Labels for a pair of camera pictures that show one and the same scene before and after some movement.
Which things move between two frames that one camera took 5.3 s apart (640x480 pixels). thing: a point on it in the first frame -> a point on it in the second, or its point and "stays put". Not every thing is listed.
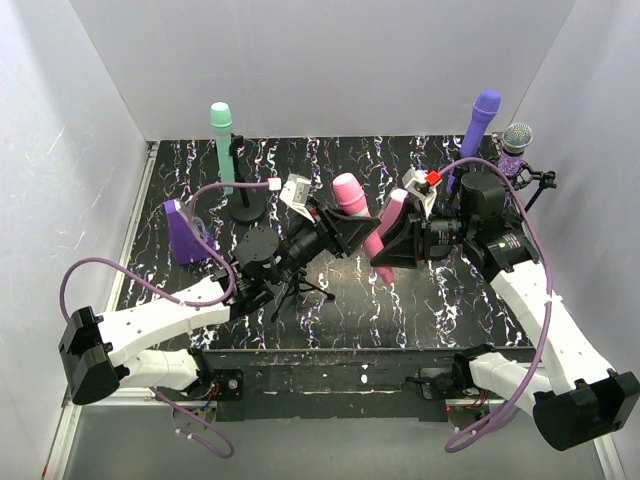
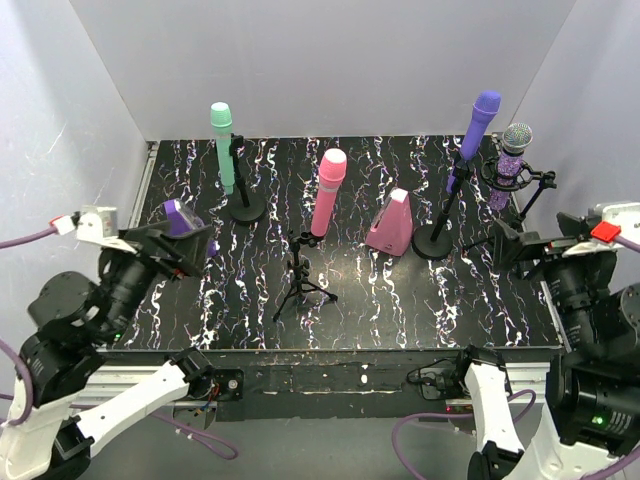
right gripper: (417, 239) -> (533, 245)
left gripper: (329, 230) -> (151, 248)
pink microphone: (352, 198) -> (332, 170)
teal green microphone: (221, 120) stays put
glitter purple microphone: (515, 139) stays put
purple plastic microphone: (485, 106) stays put
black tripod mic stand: (299, 286) stays put
